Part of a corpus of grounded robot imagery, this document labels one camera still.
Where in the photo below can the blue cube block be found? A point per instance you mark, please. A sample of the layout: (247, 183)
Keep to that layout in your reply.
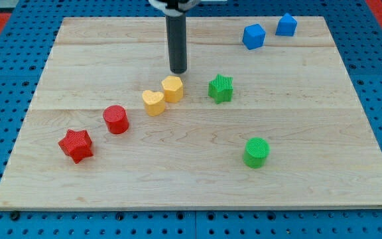
(253, 36)

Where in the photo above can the yellow hexagon block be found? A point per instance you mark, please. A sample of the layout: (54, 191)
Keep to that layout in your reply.
(173, 89)

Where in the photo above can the yellow heart block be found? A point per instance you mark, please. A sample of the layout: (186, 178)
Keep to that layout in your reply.
(154, 102)

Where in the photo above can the green star block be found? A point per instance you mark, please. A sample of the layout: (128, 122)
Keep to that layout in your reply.
(221, 89)

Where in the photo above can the green cylinder block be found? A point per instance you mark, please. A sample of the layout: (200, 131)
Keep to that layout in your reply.
(256, 152)

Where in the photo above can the wooden board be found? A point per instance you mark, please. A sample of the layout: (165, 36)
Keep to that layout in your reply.
(294, 92)

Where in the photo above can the red cylinder block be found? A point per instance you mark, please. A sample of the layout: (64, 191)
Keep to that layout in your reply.
(116, 120)

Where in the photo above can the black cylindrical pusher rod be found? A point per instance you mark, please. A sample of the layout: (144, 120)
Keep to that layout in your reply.
(176, 39)

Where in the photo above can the red star block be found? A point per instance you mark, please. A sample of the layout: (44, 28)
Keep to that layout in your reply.
(77, 145)

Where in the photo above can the blue pentagon block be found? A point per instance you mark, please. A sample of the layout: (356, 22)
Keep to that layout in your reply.
(286, 26)

